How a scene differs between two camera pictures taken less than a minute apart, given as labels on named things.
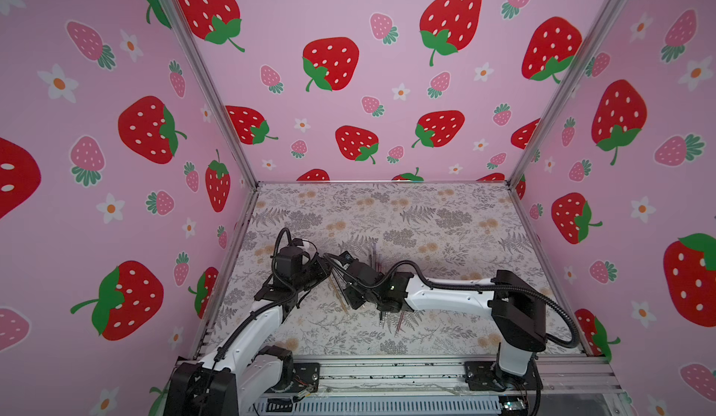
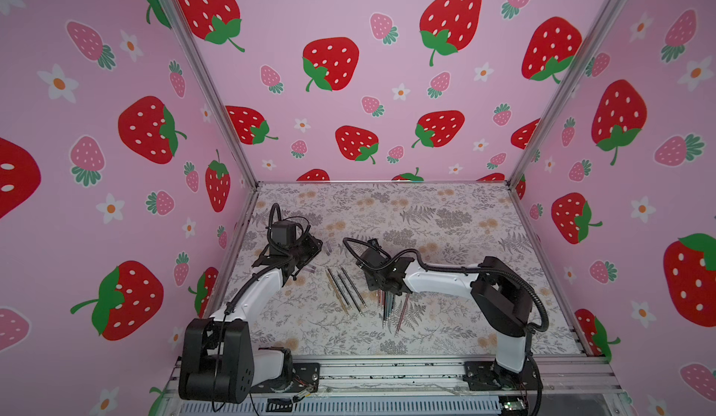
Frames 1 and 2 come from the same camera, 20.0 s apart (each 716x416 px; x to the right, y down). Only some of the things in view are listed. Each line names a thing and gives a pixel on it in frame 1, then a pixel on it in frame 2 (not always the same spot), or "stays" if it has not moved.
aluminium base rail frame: (566, 385) stays
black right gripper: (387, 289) -> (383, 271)
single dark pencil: (337, 294) stays
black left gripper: (321, 271) -> (312, 247)
